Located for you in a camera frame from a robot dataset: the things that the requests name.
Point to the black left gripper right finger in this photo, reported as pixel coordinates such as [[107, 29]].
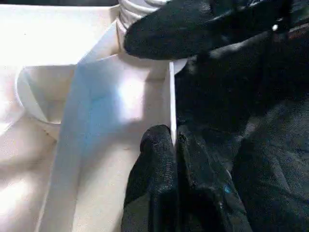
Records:
[[205, 193]]

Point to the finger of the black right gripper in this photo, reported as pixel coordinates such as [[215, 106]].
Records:
[[181, 31]]

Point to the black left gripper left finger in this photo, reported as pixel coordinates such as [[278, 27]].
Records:
[[154, 181]]

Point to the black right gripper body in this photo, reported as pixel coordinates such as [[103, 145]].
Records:
[[294, 12]]

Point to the white plastic table leg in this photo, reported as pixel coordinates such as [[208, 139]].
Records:
[[130, 12]]

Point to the white plastic table top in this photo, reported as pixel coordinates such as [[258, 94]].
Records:
[[96, 108]]

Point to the black plastic mat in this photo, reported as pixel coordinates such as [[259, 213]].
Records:
[[241, 108]]

